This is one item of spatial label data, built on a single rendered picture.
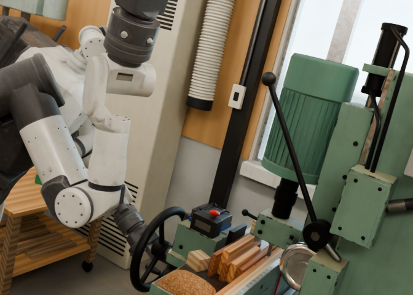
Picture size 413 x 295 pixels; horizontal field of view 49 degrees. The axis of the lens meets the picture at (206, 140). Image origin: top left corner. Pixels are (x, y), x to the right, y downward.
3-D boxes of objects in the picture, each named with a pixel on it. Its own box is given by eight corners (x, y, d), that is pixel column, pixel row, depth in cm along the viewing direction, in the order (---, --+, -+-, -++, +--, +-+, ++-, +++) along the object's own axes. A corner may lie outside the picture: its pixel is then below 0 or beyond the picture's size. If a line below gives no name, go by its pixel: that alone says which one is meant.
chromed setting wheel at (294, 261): (276, 276, 115) (289, 232, 112) (322, 300, 109) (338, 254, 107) (271, 281, 112) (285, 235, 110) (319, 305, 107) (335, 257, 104)
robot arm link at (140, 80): (114, 44, 77) (98, 101, 82) (170, 53, 83) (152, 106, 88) (96, 18, 85) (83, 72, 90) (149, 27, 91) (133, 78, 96)
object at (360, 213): (338, 224, 106) (357, 163, 103) (377, 239, 102) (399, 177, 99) (327, 233, 99) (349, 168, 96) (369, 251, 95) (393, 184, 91)
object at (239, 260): (251, 262, 132) (255, 245, 131) (255, 265, 132) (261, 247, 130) (225, 281, 119) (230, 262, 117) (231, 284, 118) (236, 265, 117)
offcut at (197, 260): (185, 263, 123) (188, 251, 122) (197, 261, 125) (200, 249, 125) (196, 272, 119) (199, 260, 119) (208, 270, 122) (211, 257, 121)
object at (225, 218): (203, 214, 143) (207, 198, 142) (233, 228, 138) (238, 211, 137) (180, 224, 132) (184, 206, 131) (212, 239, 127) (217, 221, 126)
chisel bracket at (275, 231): (260, 233, 132) (268, 207, 131) (305, 254, 126) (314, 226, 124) (249, 240, 126) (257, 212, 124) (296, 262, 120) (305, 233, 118)
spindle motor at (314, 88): (275, 159, 134) (305, 55, 127) (332, 180, 126) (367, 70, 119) (249, 167, 119) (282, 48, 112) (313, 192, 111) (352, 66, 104)
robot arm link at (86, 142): (85, 188, 160) (55, 142, 153) (102, 171, 167) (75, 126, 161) (104, 185, 153) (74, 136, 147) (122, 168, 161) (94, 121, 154)
